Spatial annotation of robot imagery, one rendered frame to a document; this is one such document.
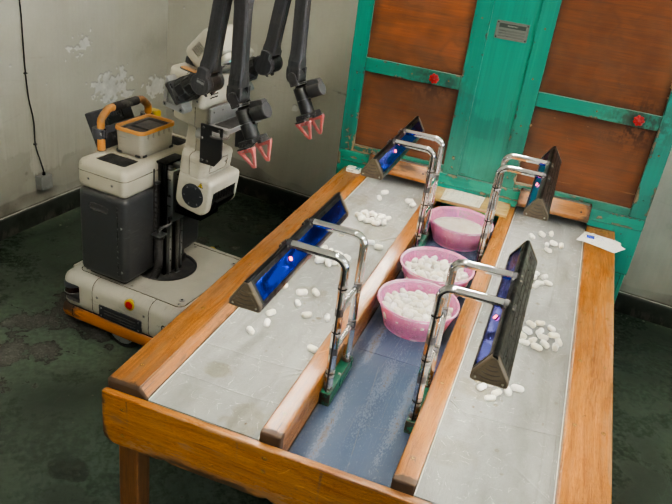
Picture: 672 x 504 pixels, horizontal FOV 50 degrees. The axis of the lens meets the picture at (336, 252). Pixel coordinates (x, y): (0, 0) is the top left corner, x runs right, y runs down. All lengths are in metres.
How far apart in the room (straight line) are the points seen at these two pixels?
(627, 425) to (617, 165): 1.12
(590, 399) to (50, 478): 1.78
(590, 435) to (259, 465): 0.83
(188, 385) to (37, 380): 1.35
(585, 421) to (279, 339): 0.85
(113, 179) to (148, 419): 1.36
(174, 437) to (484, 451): 0.76
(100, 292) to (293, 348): 1.37
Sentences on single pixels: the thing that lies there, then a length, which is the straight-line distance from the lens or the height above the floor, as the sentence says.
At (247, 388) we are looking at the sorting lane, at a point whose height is 0.74.
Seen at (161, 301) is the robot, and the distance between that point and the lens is 3.09.
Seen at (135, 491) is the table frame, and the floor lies 0.38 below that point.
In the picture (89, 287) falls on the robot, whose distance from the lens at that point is 3.27.
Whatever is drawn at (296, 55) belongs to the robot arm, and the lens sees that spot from 2.91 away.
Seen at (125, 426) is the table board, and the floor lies 0.65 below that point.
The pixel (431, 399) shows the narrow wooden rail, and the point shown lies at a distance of 1.91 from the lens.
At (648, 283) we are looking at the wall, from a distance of 4.23.
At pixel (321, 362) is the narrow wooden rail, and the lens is 1.96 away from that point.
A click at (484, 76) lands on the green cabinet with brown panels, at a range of 3.11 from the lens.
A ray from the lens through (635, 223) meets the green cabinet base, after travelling 3.23.
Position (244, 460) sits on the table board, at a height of 0.68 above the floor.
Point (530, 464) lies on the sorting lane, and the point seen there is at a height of 0.74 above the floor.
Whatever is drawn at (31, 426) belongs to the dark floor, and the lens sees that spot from 2.96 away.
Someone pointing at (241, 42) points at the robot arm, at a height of 1.41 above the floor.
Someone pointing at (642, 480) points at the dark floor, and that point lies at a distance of 3.18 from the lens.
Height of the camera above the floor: 1.92
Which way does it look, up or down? 27 degrees down
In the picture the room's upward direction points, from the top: 8 degrees clockwise
